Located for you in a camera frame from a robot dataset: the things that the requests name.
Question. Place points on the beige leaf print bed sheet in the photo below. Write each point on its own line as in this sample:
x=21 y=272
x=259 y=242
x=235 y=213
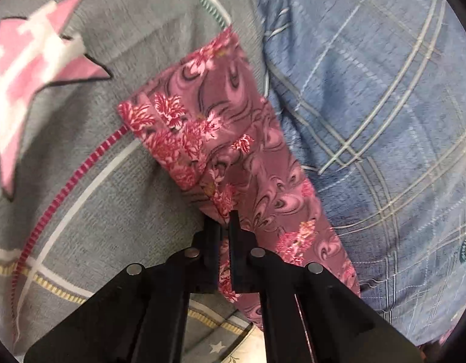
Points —
x=250 y=344

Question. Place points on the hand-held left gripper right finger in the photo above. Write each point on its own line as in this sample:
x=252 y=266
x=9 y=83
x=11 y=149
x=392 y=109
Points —
x=236 y=257

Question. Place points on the blue plaid pillow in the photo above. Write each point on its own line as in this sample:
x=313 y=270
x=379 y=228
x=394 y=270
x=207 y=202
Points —
x=369 y=121

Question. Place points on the pink floral pillow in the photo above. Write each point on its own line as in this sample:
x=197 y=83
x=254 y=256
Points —
x=233 y=147

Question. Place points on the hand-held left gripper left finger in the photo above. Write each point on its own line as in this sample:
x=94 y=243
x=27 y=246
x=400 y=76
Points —
x=212 y=249

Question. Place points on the grey blanket with pink star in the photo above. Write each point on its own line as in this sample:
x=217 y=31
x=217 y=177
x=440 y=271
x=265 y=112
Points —
x=115 y=204

